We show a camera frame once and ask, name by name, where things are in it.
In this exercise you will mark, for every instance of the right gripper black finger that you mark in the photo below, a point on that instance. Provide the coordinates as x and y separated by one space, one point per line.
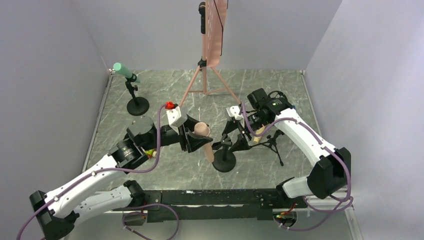
230 126
241 144

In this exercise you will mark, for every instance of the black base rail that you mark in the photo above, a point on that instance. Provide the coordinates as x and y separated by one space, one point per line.
213 204

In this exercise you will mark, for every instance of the pink music stand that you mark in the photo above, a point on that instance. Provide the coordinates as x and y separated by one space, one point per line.
213 15

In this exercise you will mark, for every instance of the teal microphone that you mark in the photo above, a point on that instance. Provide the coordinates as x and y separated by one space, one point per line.
122 70

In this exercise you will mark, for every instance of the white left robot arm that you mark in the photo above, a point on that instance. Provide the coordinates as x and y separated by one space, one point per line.
59 211

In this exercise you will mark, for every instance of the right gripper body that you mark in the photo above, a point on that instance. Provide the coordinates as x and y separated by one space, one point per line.
238 129

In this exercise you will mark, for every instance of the colourful toy block car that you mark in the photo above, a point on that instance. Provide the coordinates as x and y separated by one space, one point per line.
151 153

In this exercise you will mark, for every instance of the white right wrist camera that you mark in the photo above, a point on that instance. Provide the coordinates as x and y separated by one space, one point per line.
233 113

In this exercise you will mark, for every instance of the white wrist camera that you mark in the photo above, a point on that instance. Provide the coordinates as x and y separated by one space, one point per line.
176 116
233 113

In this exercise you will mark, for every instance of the pink microphone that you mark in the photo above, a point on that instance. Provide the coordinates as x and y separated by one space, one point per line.
203 130

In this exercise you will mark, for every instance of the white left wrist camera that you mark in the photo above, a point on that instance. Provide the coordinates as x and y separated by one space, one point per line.
176 116

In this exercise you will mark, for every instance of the black round-base mic stand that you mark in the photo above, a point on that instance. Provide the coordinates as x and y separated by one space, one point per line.
224 159
138 105

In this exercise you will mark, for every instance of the yellow microphone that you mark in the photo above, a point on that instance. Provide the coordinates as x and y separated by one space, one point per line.
257 138

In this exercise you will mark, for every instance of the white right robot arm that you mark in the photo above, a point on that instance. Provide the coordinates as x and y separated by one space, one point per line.
331 166

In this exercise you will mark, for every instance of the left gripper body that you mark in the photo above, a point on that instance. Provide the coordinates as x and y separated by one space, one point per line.
184 136

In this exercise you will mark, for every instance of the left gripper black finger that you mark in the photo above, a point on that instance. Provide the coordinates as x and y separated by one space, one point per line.
196 141
190 123

